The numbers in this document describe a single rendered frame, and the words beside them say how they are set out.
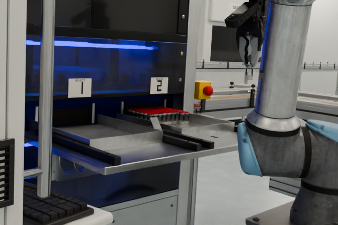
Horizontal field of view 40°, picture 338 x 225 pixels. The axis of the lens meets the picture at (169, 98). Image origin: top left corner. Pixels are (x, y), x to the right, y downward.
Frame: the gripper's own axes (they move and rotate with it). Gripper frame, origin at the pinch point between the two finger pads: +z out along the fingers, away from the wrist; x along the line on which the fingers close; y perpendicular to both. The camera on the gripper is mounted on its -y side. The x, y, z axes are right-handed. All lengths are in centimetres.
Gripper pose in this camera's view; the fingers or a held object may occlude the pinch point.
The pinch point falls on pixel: (248, 63)
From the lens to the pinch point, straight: 142.9
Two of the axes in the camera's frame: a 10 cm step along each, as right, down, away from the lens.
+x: -6.9, -1.3, 7.1
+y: 7.2, -1.1, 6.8
